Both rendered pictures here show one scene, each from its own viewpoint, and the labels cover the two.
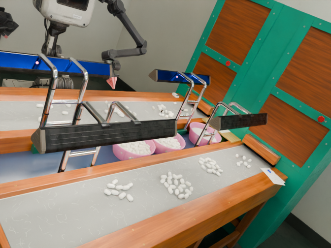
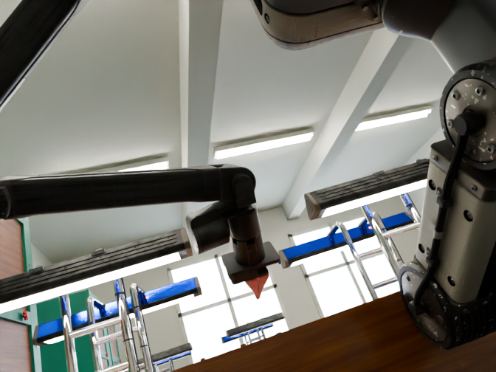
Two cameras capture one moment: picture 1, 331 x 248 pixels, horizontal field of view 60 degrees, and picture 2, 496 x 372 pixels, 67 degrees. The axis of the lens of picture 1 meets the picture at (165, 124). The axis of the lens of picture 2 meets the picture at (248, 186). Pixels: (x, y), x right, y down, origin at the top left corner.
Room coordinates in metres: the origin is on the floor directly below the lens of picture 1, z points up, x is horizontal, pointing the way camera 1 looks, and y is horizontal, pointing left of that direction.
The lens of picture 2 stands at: (2.41, 0.99, 0.73)
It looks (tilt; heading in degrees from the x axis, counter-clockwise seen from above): 24 degrees up; 221
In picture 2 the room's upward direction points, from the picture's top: 20 degrees counter-clockwise
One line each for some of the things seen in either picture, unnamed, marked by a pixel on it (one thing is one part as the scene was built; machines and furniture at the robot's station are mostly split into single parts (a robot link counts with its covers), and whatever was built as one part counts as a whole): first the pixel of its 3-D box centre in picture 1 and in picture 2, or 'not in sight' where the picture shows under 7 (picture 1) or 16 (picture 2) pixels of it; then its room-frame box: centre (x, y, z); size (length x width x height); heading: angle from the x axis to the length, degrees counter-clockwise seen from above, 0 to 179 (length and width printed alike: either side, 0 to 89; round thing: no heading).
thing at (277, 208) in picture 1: (226, 159); not in sight; (2.49, -0.67, 0.42); 1.36 x 0.55 x 0.84; 53
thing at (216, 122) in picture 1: (243, 119); (121, 308); (1.74, -0.43, 1.08); 0.62 x 0.08 x 0.07; 143
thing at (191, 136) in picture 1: (203, 136); not in sight; (2.04, -0.30, 0.72); 0.27 x 0.27 x 0.10
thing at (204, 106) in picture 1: (199, 102); not in sight; (2.46, -0.19, 0.83); 0.30 x 0.06 x 0.07; 53
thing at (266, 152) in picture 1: (260, 148); not in sight; (2.06, -0.74, 0.83); 0.30 x 0.06 x 0.07; 53
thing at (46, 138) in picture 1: (119, 130); (347, 238); (0.96, 0.15, 1.08); 0.62 x 0.08 x 0.07; 143
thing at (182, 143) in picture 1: (164, 142); not in sight; (1.69, -0.04, 0.72); 0.27 x 0.27 x 0.10
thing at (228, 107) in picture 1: (220, 135); (126, 355); (1.78, -0.36, 0.90); 0.20 x 0.19 x 0.45; 143
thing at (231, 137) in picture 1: (221, 129); not in sight; (2.22, -0.43, 0.77); 0.33 x 0.15 x 0.01; 53
